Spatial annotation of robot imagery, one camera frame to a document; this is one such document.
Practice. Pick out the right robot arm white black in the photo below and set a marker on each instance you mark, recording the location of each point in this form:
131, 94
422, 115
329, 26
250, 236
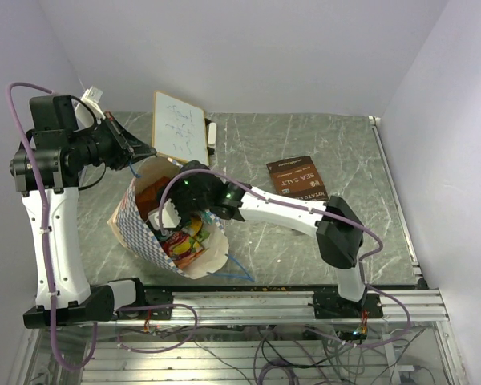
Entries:
333, 224

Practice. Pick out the aluminium rail frame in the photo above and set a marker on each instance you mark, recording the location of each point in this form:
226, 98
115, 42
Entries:
255, 335

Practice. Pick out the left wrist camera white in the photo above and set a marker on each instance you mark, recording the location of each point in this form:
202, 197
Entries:
90, 98

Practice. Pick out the yellow snack packet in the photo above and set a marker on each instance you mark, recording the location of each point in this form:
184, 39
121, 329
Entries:
196, 233

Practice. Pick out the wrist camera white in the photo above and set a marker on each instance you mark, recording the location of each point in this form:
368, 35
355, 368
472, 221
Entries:
166, 214
90, 98

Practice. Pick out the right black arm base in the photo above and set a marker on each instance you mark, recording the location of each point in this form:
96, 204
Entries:
329, 305

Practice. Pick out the teal snack packet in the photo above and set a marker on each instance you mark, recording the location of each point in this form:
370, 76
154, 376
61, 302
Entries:
207, 216

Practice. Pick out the checkered paper bag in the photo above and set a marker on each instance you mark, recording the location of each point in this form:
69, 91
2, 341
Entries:
128, 224

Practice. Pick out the red yellow chips bag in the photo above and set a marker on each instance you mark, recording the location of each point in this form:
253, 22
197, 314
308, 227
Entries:
180, 251

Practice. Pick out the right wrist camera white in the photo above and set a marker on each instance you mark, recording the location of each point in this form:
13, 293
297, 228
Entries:
166, 214

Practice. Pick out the white whiteboard eraser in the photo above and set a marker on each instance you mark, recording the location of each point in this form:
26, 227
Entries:
212, 130

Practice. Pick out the small whiteboard yellow frame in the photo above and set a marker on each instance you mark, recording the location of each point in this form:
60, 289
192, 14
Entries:
179, 130

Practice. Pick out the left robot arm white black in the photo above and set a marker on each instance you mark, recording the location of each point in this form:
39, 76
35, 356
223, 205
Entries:
46, 171

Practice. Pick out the brown sea salt chips bag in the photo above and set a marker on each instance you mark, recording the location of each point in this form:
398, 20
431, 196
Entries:
297, 178

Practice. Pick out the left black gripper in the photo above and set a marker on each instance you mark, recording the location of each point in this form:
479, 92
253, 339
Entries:
128, 147

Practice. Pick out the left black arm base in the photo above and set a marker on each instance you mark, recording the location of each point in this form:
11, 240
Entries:
144, 305

